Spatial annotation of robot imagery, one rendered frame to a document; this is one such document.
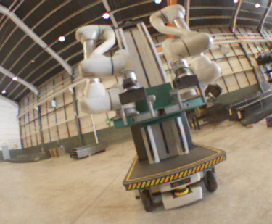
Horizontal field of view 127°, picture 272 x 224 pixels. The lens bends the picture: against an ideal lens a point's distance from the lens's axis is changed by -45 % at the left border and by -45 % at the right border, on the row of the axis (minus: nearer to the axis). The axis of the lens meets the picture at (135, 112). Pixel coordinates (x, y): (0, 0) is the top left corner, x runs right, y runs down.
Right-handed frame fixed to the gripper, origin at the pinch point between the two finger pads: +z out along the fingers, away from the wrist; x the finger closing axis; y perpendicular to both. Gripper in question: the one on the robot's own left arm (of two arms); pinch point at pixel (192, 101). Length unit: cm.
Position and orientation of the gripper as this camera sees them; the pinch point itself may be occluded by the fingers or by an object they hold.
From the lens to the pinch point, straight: 63.3
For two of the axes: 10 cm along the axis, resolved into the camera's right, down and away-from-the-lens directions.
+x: 9.6, -2.6, -0.7
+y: -1.0, -1.4, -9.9
